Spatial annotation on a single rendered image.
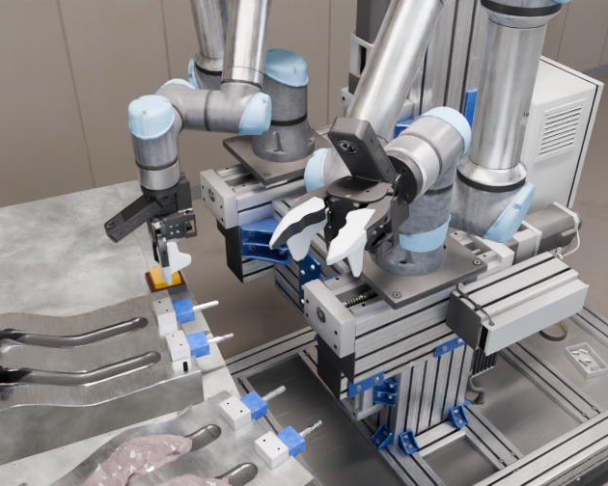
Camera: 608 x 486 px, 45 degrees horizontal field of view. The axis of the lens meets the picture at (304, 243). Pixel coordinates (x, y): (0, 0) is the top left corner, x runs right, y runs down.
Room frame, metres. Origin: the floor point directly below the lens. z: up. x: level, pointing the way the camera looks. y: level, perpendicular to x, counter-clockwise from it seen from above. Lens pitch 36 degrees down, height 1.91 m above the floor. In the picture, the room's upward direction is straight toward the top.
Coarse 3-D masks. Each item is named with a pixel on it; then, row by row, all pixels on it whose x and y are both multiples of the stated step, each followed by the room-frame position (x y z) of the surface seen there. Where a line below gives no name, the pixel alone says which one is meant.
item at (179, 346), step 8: (168, 336) 1.05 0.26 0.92; (176, 336) 1.05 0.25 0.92; (184, 336) 1.05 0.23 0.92; (192, 336) 1.06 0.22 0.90; (200, 336) 1.06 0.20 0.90; (224, 336) 1.07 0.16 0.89; (232, 336) 1.07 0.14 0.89; (168, 344) 1.03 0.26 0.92; (176, 344) 1.02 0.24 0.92; (184, 344) 1.02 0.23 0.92; (192, 344) 1.04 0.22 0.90; (200, 344) 1.04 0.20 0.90; (208, 344) 1.04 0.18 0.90; (168, 352) 1.04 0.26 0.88; (176, 352) 1.01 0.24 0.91; (184, 352) 1.02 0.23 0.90; (192, 352) 1.03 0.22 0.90; (200, 352) 1.03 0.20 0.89; (208, 352) 1.04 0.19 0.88; (176, 360) 1.01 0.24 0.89
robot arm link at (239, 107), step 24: (240, 0) 1.32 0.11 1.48; (264, 0) 1.33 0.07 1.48; (240, 24) 1.29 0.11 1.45; (264, 24) 1.31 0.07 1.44; (240, 48) 1.26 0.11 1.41; (264, 48) 1.29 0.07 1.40; (240, 72) 1.23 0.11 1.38; (216, 96) 1.22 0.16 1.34; (240, 96) 1.21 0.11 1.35; (264, 96) 1.21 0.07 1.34; (216, 120) 1.19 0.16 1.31; (240, 120) 1.18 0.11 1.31; (264, 120) 1.19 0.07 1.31
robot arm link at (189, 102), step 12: (168, 84) 1.26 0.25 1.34; (180, 84) 1.27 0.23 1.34; (168, 96) 1.21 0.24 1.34; (180, 96) 1.22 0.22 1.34; (192, 96) 1.22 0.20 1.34; (204, 96) 1.22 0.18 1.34; (180, 108) 1.20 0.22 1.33; (192, 108) 1.20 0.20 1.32; (204, 108) 1.20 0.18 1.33; (192, 120) 1.20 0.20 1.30; (204, 120) 1.19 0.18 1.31
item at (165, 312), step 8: (152, 304) 1.14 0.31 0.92; (160, 304) 1.14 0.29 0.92; (168, 304) 1.14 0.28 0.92; (176, 304) 1.16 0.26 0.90; (184, 304) 1.16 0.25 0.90; (200, 304) 1.17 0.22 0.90; (208, 304) 1.17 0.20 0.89; (216, 304) 1.17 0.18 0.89; (160, 312) 1.12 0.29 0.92; (168, 312) 1.12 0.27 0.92; (176, 312) 1.13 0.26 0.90; (184, 312) 1.13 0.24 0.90; (192, 312) 1.14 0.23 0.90; (160, 320) 1.11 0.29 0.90; (168, 320) 1.11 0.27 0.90; (176, 320) 1.12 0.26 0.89; (184, 320) 1.13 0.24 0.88; (192, 320) 1.14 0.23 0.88
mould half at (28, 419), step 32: (0, 320) 1.07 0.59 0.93; (32, 320) 1.09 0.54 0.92; (64, 320) 1.12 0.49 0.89; (96, 320) 1.13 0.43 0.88; (0, 352) 0.99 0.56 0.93; (32, 352) 1.00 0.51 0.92; (64, 352) 1.03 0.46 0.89; (96, 352) 1.04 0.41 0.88; (128, 352) 1.03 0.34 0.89; (160, 352) 1.03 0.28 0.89; (96, 384) 0.95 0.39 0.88; (128, 384) 0.95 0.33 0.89; (160, 384) 0.95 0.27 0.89; (192, 384) 0.98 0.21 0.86; (0, 416) 0.85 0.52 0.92; (32, 416) 0.86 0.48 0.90; (64, 416) 0.88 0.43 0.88; (96, 416) 0.90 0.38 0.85; (128, 416) 0.93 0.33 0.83; (160, 416) 0.95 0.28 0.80; (0, 448) 0.84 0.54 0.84; (32, 448) 0.86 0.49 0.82
